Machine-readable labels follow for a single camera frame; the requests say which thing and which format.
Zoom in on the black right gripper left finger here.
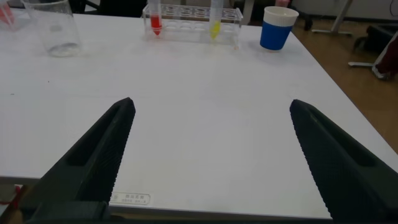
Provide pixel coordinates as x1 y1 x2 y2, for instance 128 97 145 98
18 96 137 222

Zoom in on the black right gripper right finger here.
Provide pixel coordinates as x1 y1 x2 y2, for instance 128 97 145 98
289 99 398 224

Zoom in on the red pigment test tube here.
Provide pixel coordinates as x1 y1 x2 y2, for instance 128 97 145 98
0 1 16 28
147 0 164 37

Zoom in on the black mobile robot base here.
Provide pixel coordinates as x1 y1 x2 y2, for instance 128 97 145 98
353 24 398 54

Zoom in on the clear glass beaker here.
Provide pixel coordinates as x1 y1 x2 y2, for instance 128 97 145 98
21 0 83 58

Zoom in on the yellow pigment test tube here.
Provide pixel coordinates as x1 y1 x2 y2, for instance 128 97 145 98
208 0 224 40

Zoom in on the white table label sticker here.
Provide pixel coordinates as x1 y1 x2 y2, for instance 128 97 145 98
109 191 152 207

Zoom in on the blue white paper cup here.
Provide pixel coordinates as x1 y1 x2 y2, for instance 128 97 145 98
259 6 300 52

